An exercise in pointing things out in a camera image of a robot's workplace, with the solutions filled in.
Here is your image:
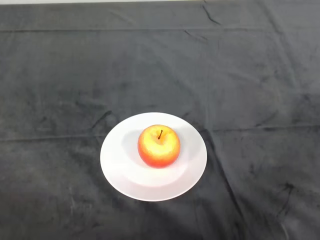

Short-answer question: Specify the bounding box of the black velvet table cloth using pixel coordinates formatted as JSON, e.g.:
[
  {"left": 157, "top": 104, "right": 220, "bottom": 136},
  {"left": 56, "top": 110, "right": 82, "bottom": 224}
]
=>
[{"left": 0, "top": 0, "right": 320, "bottom": 240}]

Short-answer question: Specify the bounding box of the red yellow apple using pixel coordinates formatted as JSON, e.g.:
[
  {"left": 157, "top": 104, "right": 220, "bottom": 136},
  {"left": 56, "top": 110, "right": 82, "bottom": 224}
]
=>
[{"left": 137, "top": 124, "right": 181, "bottom": 169}]

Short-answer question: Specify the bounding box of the white round plate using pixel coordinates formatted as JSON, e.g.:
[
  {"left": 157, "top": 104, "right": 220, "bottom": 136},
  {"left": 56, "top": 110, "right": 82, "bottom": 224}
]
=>
[{"left": 99, "top": 112, "right": 208, "bottom": 202}]

